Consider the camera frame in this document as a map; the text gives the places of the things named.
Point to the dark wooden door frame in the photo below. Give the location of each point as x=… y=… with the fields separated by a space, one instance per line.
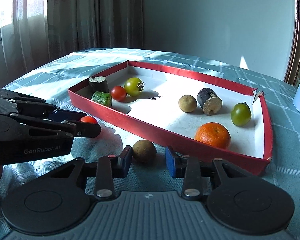
x=296 y=32

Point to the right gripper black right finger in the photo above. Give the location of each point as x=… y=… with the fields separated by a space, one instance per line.
x=192 y=171

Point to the orange mandarin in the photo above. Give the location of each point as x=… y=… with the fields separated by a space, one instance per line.
x=213 y=134

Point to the red shallow cardboard tray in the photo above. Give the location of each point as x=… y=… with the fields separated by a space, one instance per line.
x=196 y=114

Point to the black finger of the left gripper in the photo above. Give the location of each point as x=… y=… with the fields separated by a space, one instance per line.
x=60 y=115
x=39 y=125

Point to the brown longan fruit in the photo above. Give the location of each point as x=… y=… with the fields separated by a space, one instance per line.
x=187 y=103
x=144 y=152

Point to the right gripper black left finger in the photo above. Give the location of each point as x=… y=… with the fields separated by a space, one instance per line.
x=103 y=171

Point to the green cucumber chunk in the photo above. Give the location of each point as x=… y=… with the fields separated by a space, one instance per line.
x=102 y=98

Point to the teal checked tablecloth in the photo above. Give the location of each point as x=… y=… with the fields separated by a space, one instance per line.
x=52 y=80

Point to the red cherry tomato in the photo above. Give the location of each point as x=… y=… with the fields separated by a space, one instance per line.
x=118 y=93
x=89 y=119

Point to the green tomato with stem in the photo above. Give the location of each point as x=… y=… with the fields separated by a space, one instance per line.
x=134 y=86

